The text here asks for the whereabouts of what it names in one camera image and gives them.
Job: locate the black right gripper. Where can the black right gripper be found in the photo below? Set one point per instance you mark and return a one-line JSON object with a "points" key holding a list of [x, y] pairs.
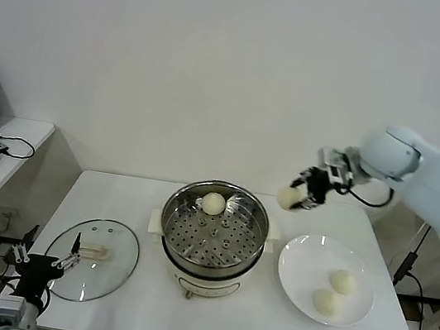
{"points": [[319, 187]]}

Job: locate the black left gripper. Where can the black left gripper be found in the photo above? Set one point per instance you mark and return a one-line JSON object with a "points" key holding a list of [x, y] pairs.
{"points": [[37, 274]]}

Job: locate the white steamed baozi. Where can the white steamed baozi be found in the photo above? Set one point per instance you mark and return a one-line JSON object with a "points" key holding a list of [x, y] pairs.
{"points": [[327, 302], [214, 204], [288, 198], [343, 281]]}

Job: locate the white round plate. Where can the white round plate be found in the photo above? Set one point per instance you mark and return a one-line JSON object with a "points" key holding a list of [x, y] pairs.
{"points": [[313, 263]]}

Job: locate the cream electric cooking pot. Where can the cream electric cooking pot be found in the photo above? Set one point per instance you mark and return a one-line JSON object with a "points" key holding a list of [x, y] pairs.
{"points": [[205, 286]]}

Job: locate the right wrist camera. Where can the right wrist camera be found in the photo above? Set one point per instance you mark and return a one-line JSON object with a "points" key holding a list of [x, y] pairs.
{"points": [[334, 170]]}

